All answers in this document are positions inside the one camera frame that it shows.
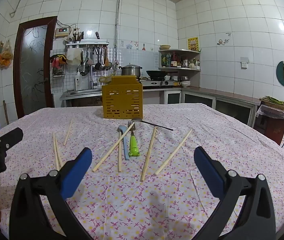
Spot corner shelf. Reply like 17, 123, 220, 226
158, 49, 201, 71

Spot yellow wall poster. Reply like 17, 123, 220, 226
187, 37, 199, 52

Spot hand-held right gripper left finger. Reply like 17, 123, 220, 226
9, 147, 93, 240

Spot kitchen counter cabinet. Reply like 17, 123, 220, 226
163, 87, 261, 128

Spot green handled metal fork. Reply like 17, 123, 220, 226
127, 120, 141, 158

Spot white wall control box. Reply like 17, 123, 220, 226
55, 27, 70, 39

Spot brown framed glass door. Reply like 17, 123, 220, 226
13, 16, 58, 119

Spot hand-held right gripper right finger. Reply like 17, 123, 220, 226
194, 146, 277, 240

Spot black wok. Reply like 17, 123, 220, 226
146, 70, 179, 79

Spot wooden chopstick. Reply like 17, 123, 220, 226
154, 129, 193, 176
92, 123, 135, 172
140, 127, 158, 182
63, 118, 73, 146
55, 136, 64, 168
53, 132, 59, 171
117, 131, 122, 173

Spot plastic covered red cabinet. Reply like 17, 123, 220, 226
255, 104, 284, 146

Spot hanging black ladle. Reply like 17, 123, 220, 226
95, 46, 105, 71

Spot metal wall pipe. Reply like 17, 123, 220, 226
114, 0, 122, 48

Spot steel kitchen sink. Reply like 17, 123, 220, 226
61, 88, 104, 98

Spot yellow slotted utensil holder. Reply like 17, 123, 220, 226
101, 76, 144, 119

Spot steel cooking pot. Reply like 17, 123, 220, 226
118, 64, 143, 78

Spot light blue plastic spoon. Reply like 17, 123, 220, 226
117, 126, 130, 161

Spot gas stove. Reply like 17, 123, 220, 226
137, 77, 182, 87

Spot floral tablecloth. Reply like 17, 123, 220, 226
0, 104, 284, 240

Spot white hanging towel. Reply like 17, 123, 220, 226
67, 49, 84, 66

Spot metal spoon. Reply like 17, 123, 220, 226
131, 117, 174, 131

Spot hanging plastic bags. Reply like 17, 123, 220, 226
0, 39, 14, 70

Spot metal wall rack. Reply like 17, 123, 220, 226
65, 39, 110, 50

